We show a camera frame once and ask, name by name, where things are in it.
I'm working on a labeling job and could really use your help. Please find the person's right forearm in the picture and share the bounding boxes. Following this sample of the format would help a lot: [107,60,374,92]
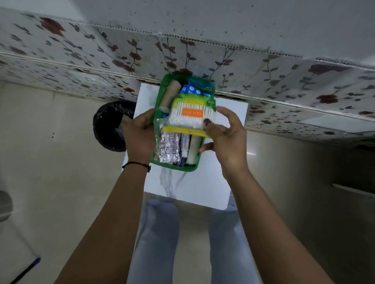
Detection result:
[225,168,335,284]

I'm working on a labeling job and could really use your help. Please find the black wrist band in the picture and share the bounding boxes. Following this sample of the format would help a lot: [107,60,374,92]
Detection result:
[121,161,152,173]

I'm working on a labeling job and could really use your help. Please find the green plastic tray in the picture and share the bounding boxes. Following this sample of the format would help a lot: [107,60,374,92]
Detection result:
[150,73,217,172]

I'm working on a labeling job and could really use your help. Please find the teal plastic packet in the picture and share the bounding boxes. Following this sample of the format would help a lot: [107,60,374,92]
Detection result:
[187,77,216,93]

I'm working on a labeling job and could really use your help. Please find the blue tablet packet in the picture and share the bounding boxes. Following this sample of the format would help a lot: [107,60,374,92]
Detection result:
[179,84,211,99]

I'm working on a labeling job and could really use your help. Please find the blue pen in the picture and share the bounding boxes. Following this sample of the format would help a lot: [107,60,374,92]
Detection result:
[10,257,42,284]

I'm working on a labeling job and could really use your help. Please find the black trash bin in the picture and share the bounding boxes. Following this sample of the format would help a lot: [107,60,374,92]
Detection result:
[93,101,137,153]

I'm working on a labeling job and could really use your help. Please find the white ointment tube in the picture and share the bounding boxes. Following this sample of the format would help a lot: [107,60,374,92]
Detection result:
[173,133,191,167]

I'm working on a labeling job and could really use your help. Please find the person's left forearm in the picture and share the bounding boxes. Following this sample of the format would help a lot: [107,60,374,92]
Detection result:
[54,163,152,284]

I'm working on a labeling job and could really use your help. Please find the cotton swab packet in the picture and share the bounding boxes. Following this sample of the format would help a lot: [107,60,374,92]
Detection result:
[162,93,217,138]

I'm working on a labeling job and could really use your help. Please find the person's right hand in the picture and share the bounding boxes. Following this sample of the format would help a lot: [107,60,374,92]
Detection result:
[199,106,250,180]

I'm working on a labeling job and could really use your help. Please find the silver blister pack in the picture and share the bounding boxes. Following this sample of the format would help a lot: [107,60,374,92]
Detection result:
[155,132,181,164]

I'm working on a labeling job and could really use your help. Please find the person's light blue trousers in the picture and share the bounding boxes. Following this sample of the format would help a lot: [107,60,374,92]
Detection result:
[126,194,261,284]

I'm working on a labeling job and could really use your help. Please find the beige bandage roll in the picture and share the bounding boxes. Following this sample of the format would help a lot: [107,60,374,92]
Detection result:
[186,135,203,165]
[159,80,182,114]

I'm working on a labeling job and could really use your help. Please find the grey round object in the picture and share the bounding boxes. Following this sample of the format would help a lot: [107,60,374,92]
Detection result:
[0,190,14,223]

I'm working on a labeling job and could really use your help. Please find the person's left hand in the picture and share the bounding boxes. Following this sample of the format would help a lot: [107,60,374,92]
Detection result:
[123,108,156,166]

